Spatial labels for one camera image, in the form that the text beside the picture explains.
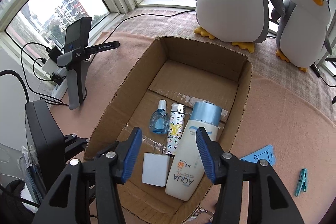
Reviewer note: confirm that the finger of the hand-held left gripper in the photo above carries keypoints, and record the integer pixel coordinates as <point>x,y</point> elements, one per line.
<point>74,151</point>
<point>77,140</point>

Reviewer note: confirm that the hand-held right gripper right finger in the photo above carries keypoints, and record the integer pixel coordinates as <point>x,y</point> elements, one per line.
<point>206,158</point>

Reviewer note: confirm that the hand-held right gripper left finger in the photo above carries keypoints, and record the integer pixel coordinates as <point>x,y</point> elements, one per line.
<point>130,158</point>

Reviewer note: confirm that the white sunscreen bottle blue cap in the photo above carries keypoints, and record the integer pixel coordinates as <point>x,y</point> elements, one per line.
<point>183,174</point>

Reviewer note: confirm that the white charger plug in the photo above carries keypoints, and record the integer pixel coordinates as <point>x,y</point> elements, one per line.
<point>156,169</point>

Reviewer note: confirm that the white patterned lighter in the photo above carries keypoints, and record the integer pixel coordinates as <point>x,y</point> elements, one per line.
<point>174,129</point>

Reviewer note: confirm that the blue eye drop bottle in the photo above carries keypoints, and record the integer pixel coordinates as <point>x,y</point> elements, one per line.
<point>158,121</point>

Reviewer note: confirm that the blue folding phone stand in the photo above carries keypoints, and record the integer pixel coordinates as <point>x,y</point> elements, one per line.
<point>265,155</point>

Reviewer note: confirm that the cardboard box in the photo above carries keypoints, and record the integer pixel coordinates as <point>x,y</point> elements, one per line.
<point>199,69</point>

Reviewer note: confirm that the white power strip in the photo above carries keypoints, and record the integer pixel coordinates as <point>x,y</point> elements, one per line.
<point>59,88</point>

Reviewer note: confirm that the white power adapter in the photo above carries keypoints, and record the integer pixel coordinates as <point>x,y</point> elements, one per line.
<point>49,68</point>

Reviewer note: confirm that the pink blanket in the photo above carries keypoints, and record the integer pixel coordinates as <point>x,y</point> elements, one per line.
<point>275,113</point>

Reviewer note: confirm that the black power adapter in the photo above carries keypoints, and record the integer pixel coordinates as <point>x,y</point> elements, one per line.
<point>55,54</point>

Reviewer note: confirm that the teal clothespin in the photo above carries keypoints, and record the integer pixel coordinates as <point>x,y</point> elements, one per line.
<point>300,182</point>

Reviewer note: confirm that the checkered cloth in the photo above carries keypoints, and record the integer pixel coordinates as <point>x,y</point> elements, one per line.
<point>147,22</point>

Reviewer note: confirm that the small penguin plush toy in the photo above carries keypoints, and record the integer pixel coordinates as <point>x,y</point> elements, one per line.
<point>302,37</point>

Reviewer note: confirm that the large penguin plush toy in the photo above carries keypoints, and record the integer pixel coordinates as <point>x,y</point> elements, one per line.
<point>231,3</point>

